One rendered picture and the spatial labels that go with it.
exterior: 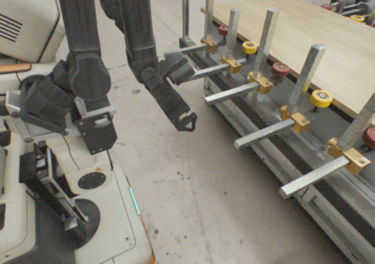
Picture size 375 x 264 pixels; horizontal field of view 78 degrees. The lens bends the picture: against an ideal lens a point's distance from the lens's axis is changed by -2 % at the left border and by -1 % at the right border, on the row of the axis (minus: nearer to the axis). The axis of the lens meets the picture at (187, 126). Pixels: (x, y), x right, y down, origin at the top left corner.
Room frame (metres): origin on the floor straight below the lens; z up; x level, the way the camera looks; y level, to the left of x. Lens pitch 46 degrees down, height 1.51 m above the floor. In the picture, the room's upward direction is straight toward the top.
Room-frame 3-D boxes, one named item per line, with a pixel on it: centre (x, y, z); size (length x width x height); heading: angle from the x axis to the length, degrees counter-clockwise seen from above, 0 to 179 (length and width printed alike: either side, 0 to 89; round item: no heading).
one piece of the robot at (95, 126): (0.60, 0.34, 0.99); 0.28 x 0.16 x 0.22; 26
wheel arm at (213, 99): (0.90, -0.28, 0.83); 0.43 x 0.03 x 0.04; 116
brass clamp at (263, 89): (0.96, -0.36, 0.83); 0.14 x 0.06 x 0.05; 26
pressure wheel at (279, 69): (0.99, -0.46, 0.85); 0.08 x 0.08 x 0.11
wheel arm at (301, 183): (0.45, -0.50, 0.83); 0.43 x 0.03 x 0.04; 116
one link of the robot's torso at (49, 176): (0.60, 0.48, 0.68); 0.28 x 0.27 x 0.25; 26
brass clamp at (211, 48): (1.41, -0.14, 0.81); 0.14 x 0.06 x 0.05; 26
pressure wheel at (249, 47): (1.21, -0.35, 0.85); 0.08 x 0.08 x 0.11
